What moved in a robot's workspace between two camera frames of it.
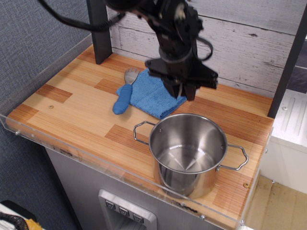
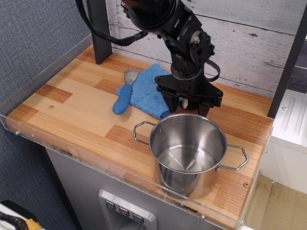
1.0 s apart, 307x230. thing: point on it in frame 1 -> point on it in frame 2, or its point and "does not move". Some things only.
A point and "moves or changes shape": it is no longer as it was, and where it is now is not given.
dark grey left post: (98, 14) does not move
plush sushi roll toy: (197, 91) moves or changes shape
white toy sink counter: (285, 163) does not move
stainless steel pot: (187, 150) does not move
